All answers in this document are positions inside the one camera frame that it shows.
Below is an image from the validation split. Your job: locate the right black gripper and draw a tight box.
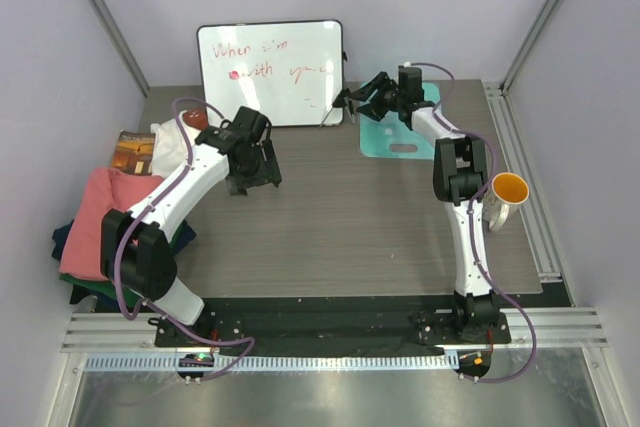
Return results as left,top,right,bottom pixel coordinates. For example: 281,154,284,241
346,72,402,123

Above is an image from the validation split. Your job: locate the red brown cube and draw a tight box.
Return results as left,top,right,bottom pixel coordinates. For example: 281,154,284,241
182,109,209,131

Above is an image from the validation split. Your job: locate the small white whiteboard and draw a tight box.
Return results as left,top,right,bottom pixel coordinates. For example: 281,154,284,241
196,19,346,127

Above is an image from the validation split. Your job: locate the white t shirt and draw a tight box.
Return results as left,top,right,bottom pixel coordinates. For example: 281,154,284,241
150,119,188,178

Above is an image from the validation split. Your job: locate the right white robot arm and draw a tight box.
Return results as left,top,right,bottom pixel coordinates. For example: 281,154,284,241
349,62,500,343

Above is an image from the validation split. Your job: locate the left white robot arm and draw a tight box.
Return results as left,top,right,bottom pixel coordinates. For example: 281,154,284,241
100,106,282,346

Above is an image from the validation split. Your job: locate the teal cutting board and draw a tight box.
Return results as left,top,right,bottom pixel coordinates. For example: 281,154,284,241
358,108,435,161

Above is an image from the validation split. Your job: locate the brown book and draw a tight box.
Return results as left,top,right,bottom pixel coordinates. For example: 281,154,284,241
110,131,155,176

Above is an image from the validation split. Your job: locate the pink folded t shirt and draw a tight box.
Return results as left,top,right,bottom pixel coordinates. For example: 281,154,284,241
59,167,163,281

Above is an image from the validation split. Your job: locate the white mug yellow inside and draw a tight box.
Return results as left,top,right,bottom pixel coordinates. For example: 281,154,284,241
483,172,530,232

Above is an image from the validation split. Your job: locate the green folded t shirt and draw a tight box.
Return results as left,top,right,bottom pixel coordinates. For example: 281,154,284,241
58,273,139,308

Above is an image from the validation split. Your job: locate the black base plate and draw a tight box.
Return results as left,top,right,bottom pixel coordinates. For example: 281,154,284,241
153,295,512,359

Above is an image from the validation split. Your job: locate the perforated cable tray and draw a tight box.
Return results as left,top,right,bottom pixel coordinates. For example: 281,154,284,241
84,351,459,373

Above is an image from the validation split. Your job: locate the right aluminium rail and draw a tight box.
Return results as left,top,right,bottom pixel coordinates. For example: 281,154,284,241
483,82,563,283

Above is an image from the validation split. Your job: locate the aluminium rail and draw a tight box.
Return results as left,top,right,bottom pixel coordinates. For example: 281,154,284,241
62,307,609,352
483,82,563,283

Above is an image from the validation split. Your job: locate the right aluminium frame post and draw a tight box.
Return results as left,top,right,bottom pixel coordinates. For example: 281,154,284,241
500,0,563,95

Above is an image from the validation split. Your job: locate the aluminium frame post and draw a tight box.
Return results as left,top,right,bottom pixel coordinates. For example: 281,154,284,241
87,0,150,97
500,0,563,95

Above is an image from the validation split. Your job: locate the left aluminium frame post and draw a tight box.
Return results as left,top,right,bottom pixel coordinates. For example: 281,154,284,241
87,0,150,97

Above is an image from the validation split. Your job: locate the front aluminium rail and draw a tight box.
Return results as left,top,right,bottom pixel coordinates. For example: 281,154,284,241
62,307,609,352

